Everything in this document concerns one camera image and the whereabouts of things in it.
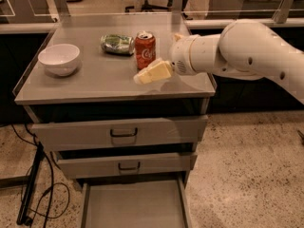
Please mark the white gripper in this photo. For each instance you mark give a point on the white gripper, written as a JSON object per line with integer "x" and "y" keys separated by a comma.
{"x": 180, "y": 56}

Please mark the white horizontal rail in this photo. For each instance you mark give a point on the white horizontal rail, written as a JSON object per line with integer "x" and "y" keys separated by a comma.
{"x": 191, "y": 24}

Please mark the red coke can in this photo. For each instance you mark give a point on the red coke can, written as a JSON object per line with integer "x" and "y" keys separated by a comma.
{"x": 145, "y": 48}

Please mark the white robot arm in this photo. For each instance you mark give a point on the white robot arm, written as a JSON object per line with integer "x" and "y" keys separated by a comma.
{"x": 246, "y": 49}

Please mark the top grey drawer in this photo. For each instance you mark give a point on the top grey drawer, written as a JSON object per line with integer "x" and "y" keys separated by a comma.
{"x": 96, "y": 134}

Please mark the black top drawer handle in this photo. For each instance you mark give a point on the black top drawer handle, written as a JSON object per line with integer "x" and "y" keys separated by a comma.
{"x": 123, "y": 133}

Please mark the black drawer handle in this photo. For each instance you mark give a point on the black drawer handle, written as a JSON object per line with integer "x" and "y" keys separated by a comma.
{"x": 129, "y": 166}
{"x": 123, "y": 133}

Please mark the grey drawer cabinet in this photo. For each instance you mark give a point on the grey drawer cabinet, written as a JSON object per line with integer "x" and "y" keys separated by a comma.
{"x": 102, "y": 87}

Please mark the middle grey drawer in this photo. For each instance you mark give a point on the middle grey drawer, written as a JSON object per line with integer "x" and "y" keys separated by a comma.
{"x": 108, "y": 166}

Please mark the white ceramic bowl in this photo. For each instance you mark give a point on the white ceramic bowl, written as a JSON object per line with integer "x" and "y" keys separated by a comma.
{"x": 60, "y": 59}

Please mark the open bottom grey drawer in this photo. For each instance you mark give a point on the open bottom grey drawer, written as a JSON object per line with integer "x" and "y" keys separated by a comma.
{"x": 156, "y": 203}

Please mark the black metal floor bar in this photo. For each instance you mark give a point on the black metal floor bar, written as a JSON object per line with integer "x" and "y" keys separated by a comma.
{"x": 22, "y": 216}

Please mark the crushed green soda can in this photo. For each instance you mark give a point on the crushed green soda can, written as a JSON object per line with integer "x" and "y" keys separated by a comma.
{"x": 117, "y": 44}

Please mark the black middle drawer handle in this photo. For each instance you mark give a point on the black middle drawer handle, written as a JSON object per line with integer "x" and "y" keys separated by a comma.
{"x": 129, "y": 166}

